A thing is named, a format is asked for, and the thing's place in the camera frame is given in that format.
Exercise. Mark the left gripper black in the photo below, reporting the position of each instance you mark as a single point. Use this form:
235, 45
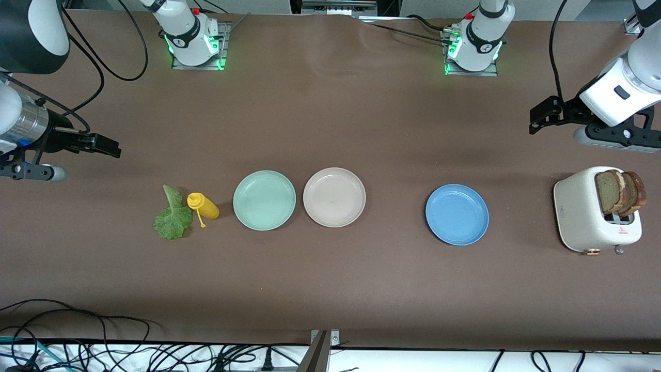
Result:
566, 111

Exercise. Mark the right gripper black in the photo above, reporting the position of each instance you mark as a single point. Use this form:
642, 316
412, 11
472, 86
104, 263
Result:
58, 136

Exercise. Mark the brown bread slice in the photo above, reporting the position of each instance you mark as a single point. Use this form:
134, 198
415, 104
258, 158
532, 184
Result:
607, 191
638, 194

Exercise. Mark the green lettuce leaf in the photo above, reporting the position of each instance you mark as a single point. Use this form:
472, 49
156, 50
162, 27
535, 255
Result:
173, 222

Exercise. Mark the yellow squeeze bottle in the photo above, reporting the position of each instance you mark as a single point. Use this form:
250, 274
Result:
204, 205

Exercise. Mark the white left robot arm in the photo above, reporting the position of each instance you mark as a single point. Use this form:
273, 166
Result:
619, 93

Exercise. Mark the blue plate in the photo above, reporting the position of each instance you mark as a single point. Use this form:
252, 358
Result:
457, 214

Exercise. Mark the green plate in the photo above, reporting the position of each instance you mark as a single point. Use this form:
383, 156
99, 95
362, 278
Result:
264, 200

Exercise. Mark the beige plate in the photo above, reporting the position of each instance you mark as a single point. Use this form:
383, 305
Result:
334, 197

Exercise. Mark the cream toaster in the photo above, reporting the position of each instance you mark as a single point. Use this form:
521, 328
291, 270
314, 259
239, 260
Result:
578, 206

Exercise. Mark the grey metal fixture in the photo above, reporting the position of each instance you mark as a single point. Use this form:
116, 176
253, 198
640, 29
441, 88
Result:
335, 4

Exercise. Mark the brown table mat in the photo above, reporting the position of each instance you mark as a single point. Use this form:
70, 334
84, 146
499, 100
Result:
330, 289

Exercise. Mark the black power plug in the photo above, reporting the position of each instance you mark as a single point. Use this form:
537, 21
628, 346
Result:
267, 359

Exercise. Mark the grey metal bar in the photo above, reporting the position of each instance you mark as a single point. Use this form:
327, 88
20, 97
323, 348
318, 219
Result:
315, 356

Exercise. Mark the grey left arm base plate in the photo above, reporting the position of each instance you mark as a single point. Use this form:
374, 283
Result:
472, 73

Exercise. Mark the aluminium profile rail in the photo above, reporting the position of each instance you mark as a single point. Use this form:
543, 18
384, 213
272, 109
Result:
629, 25

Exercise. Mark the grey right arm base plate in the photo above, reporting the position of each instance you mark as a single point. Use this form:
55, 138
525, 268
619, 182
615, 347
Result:
226, 51

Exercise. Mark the small metal bracket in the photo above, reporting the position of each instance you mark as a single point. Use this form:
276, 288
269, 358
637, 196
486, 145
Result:
334, 337

